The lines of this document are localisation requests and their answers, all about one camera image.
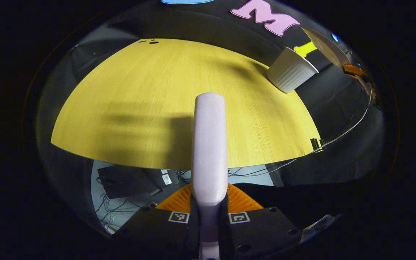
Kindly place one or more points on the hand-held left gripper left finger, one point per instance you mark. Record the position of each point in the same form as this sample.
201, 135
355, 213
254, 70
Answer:
157, 231

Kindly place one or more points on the yellow wooden desktop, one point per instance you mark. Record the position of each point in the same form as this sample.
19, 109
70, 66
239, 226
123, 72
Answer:
139, 101

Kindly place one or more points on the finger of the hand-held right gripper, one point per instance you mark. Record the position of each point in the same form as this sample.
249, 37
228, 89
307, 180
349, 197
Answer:
354, 70

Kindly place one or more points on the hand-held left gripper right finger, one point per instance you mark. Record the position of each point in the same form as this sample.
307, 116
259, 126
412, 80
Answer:
262, 231

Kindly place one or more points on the small light grey dustpan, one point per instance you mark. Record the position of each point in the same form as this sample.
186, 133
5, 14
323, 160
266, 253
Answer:
325, 47

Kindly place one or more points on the white ribbed garbage bin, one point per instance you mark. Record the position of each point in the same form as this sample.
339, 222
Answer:
290, 74

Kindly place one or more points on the small black desk clamp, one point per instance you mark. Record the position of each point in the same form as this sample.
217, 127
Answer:
317, 144

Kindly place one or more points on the black power adapter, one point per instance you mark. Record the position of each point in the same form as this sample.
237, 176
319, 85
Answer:
169, 177

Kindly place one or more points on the black box on floor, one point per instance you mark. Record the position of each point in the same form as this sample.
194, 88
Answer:
128, 180

